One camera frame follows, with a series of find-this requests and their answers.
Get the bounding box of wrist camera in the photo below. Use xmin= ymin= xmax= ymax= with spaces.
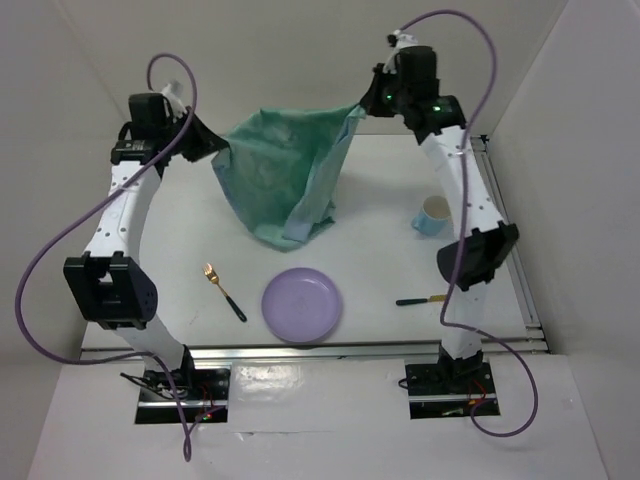
xmin=128 ymin=93 xmax=167 ymax=127
xmin=394 ymin=45 xmax=437 ymax=83

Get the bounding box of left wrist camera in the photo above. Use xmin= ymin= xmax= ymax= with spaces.
xmin=128 ymin=93 xmax=167 ymax=127

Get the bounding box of purple plate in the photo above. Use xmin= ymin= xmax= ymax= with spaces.
xmin=261 ymin=267 xmax=343 ymax=344

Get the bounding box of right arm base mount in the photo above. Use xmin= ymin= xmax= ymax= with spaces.
xmin=397 ymin=362 xmax=500 ymax=420

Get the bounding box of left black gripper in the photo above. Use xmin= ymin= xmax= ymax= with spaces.
xmin=159 ymin=106 xmax=227 ymax=163

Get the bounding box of aluminium frame rail front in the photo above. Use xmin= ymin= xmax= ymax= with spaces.
xmin=81 ymin=331 xmax=549 ymax=362

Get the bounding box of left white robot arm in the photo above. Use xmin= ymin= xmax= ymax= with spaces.
xmin=63 ymin=90 xmax=228 ymax=399

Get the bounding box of gold knife green handle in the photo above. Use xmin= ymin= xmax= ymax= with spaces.
xmin=395 ymin=295 xmax=446 ymax=306

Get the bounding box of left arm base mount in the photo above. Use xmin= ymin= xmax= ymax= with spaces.
xmin=120 ymin=366 xmax=231 ymax=425

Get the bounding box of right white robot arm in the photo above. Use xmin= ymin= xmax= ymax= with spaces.
xmin=361 ymin=41 xmax=519 ymax=392

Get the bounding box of gold fork green handle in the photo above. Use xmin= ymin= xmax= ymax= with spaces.
xmin=203 ymin=263 xmax=248 ymax=323

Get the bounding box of teal satin placemat cloth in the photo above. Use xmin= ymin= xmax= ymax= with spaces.
xmin=211 ymin=104 xmax=365 ymax=251

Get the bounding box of light blue mug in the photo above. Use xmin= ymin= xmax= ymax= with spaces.
xmin=411 ymin=196 xmax=450 ymax=237

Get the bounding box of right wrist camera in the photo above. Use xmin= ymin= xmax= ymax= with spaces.
xmin=394 ymin=45 xmax=437 ymax=83

